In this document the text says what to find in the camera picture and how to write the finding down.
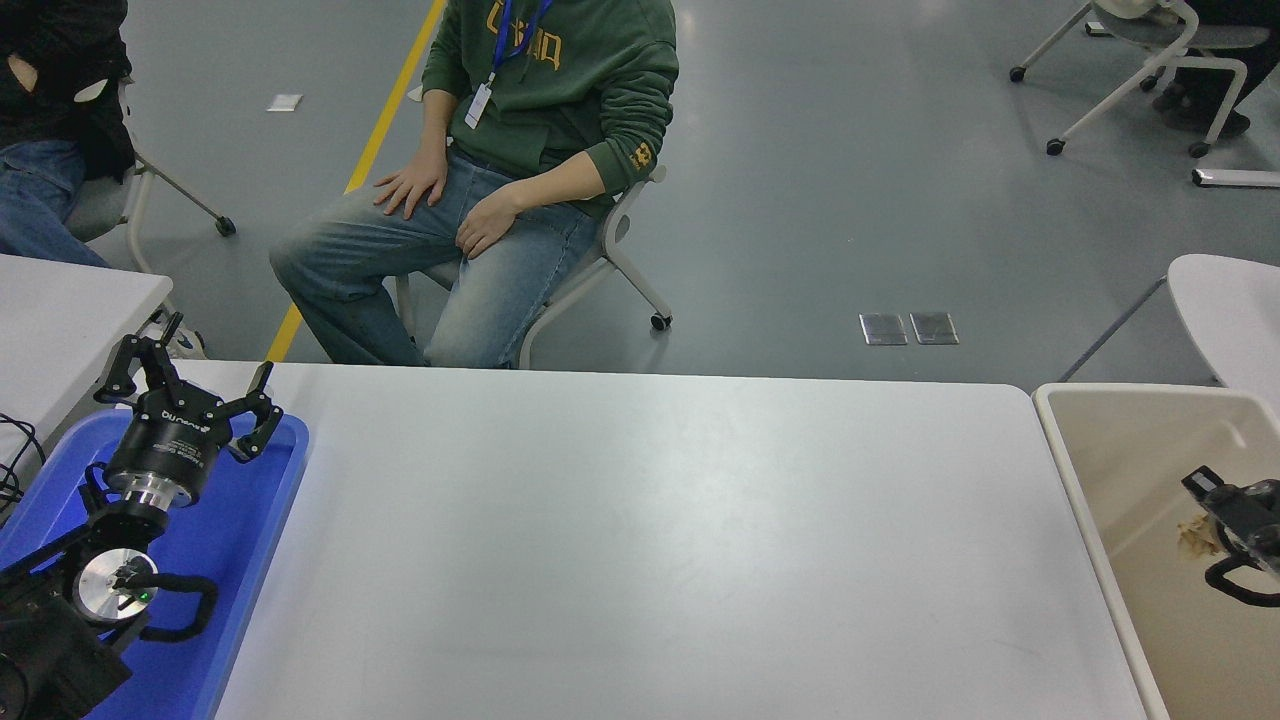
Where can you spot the tan paper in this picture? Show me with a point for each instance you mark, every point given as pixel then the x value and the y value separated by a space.
pixel 1198 540

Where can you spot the metal floor plate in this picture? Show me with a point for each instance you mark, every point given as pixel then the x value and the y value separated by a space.
pixel 884 329
pixel 934 328

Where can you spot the white rounded table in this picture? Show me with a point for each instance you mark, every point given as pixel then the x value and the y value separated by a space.
pixel 1230 310

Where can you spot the person's hand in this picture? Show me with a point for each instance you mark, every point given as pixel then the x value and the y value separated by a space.
pixel 25 76

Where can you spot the white side table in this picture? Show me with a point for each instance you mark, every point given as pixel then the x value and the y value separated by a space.
pixel 60 320

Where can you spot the large pale bin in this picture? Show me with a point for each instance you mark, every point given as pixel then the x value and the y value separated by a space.
pixel 1130 470

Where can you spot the white bar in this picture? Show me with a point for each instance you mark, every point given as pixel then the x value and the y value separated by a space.
pixel 1240 179

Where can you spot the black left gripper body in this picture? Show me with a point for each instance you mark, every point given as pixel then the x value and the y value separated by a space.
pixel 170 440

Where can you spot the person's right hand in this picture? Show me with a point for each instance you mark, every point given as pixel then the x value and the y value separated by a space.
pixel 415 190

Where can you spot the person's right forearm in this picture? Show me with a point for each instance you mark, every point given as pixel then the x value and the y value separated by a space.
pixel 436 130

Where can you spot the person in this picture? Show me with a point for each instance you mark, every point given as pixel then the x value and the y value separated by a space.
pixel 1205 110
pixel 580 80
pixel 60 40

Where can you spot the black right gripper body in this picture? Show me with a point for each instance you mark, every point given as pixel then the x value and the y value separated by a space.
pixel 1255 520

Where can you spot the white wheeled chair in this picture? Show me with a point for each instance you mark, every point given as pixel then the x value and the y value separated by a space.
pixel 95 210
pixel 1190 38
pixel 570 294

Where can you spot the blue plastic tray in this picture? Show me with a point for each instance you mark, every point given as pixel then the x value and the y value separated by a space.
pixel 240 560

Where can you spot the person's left forearm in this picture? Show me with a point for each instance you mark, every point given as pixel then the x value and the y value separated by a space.
pixel 560 182

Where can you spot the person's left hand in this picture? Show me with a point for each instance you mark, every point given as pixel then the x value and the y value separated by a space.
pixel 490 222

